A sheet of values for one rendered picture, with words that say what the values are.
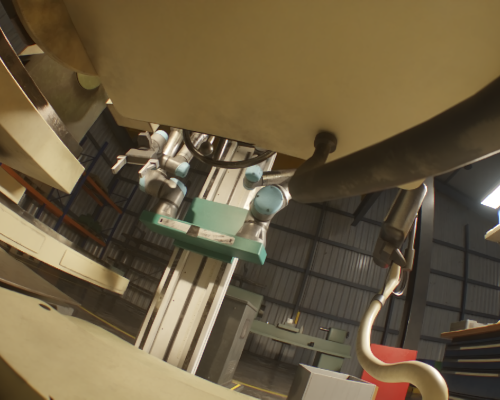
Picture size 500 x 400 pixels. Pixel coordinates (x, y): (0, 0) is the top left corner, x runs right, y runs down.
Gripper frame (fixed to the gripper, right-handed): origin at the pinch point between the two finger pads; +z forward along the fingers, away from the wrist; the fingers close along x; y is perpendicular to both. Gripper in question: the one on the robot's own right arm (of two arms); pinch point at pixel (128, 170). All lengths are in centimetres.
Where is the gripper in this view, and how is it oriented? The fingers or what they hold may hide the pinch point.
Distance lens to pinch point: 118.1
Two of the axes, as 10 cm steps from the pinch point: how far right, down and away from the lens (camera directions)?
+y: -0.4, 7.7, 6.4
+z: -2.0, 6.2, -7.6
